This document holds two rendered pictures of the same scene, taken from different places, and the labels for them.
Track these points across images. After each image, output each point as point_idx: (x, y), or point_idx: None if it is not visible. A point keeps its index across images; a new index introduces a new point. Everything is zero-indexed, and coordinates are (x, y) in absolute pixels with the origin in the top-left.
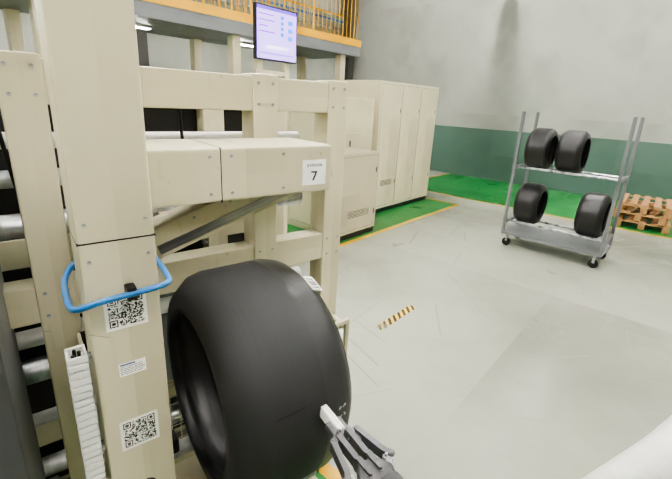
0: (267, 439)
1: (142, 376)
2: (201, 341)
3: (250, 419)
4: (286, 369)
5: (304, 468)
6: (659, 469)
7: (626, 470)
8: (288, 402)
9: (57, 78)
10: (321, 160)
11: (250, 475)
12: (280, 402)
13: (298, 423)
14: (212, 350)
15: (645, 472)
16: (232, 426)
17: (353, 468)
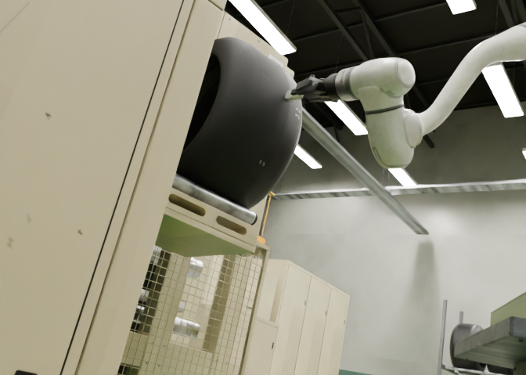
0: (253, 77)
1: None
2: None
3: (244, 64)
4: (268, 62)
5: (266, 133)
6: (489, 40)
7: (474, 47)
8: (268, 72)
9: None
10: (280, 63)
11: (234, 102)
12: (264, 67)
13: (272, 88)
14: (219, 45)
15: (483, 42)
16: (229, 70)
17: (312, 91)
